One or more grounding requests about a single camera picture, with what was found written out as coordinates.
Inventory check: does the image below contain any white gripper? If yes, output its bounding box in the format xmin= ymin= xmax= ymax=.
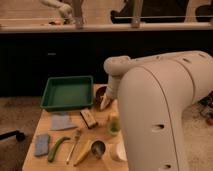
xmin=100 ymin=75 xmax=121 ymax=110

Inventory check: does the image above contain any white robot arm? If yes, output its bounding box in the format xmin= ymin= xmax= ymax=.
xmin=101 ymin=51 xmax=213 ymax=171

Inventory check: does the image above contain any green plastic cup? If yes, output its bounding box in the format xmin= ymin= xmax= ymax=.
xmin=107 ymin=120 xmax=120 ymax=136

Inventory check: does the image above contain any white paper cup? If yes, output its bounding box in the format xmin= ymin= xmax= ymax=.
xmin=110 ymin=142 xmax=127 ymax=162

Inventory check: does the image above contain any dark red bowl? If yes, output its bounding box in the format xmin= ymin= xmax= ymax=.
xmin=95 ymin=86 xmax=106 ymax=105

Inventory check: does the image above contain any brown chocolate bar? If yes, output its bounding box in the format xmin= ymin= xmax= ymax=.
xmin=80 ymin=109 xmax=98 ymax=129

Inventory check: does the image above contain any green plastic tray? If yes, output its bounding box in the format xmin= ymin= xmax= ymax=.
xmin=41 ymin=76 xmax=93 ymax=112

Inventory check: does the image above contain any silver fork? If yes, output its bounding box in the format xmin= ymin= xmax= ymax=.
xmin=66 ymin=129 xmax=81 ymax=165

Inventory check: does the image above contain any grey folded cloth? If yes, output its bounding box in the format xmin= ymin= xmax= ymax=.
xmin=51 ymin=113 xmax=76 ymax=131

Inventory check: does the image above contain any yellow banana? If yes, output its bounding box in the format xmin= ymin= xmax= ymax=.
xmin=73 ymin=140 xmax=92 ymax=166

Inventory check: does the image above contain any blue sponge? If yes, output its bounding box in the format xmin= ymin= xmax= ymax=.
xmin=34 ymin=134 xmax=50 ymax=157

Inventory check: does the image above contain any green cucumber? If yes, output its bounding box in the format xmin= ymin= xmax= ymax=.
xmin=47 ymin=137 xmax=70 ymax=163

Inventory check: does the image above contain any black chair leg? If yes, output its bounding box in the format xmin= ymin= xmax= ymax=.
xmin=0 ymin=130 xmax=25 ymax=142

